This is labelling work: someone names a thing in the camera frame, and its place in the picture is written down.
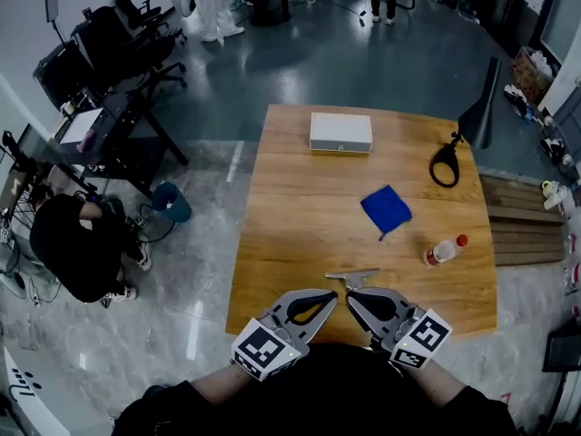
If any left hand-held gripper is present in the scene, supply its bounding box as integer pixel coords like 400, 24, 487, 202
230, 288, 340, 382

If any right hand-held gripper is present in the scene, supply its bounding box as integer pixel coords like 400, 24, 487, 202
345, 286, 454, 372

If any small grey metal piece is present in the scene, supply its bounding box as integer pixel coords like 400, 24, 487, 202
323, 268, 380, 291

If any person's left forearm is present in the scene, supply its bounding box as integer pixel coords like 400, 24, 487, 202
190, 362, 256, 409

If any person's right forearm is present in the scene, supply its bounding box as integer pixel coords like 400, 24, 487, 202
398, 358, 469, 409

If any person's black shirt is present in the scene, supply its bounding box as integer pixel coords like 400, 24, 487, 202
112, 342, 519, 436

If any clear bottle with red cap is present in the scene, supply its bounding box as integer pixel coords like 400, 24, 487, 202
422, 233, 469, 268

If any blue cloth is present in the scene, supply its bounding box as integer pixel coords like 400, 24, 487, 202
359, 183, 414, 243

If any stack of wooden planks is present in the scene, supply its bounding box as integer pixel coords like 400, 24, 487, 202
478, 173, 567, 268

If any blue waste bin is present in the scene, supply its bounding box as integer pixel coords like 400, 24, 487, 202
151, 181, 193, 224

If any white flat box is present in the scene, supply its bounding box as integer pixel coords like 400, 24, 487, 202
309, 111, 374, 154

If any black case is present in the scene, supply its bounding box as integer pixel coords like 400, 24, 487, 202
541, 317, 581, 374

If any black desk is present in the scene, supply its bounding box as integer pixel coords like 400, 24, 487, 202
33, 38, 191, 200

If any purple bottle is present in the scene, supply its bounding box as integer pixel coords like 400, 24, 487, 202
75, 129, 97, 154

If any patterned cardboard box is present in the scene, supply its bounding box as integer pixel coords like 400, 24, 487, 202
511, 45, 556, 104

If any white paper sheet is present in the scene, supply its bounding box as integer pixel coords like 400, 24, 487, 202
58, 106, 105, 146

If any white console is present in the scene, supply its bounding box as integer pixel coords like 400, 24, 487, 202
0, 346, 114, 436

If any black office chair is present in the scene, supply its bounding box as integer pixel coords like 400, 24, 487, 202
76, 6, 189, 97
113, 0, 188, 45

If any black tripod stand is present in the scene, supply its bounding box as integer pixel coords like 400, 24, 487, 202
1, 129, 42, 226

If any tablet on stand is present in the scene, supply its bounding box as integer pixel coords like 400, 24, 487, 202
44, 0, 69, 45

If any black ring-shaped clamp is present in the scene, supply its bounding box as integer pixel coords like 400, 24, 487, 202
428, 132, 465, 189

